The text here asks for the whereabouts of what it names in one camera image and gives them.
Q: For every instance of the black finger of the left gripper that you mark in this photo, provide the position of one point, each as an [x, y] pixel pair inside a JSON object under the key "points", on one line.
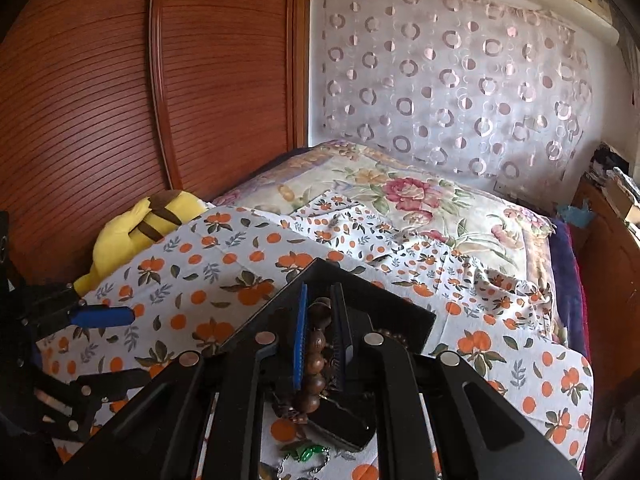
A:
{"points": [[111, 386]]}

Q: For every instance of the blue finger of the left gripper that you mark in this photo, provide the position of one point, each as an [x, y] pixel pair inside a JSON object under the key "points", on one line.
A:
{"points": [[102, 317]]}

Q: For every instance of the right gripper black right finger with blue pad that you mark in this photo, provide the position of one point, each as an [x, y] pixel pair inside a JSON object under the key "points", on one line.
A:
{"points": [[353, 361]]}

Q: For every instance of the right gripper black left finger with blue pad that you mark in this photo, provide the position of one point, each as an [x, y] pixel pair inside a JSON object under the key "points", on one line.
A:
{"points": [[280, 366]]}

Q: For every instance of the black jewelry box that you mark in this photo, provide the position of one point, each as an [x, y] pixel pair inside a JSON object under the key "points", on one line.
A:
{"points": [[347, 419]]}

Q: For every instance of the orange print white bedsheet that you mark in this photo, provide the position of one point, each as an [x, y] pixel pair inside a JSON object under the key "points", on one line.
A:
{"points": [[197, 286]]}

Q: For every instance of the yellow plush toy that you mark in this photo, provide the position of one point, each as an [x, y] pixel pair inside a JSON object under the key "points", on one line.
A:
{"points": [[137, 229]]}

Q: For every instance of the purple blanket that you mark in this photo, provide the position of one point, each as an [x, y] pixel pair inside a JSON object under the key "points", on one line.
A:
{"points": [[569, 293]]}

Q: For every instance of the red-brown wooden wardrobe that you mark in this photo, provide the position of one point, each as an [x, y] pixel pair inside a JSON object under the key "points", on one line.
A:
{"points": [[104, 102]]}

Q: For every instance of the blue cloth piece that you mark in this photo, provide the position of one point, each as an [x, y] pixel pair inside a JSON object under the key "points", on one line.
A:
{"points": [[579, 217]]}

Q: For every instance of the wooden bedside furniture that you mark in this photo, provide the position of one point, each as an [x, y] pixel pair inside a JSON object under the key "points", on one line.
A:
{"points": [[608, 262]]}

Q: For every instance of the sheer circle pattern curtain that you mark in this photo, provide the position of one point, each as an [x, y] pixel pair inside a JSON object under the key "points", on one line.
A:
{"points": [[490, 94]]}

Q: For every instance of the clutter pile on furniture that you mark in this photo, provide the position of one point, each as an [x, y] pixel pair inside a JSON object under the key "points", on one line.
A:
{"points": [[608, 171]]}

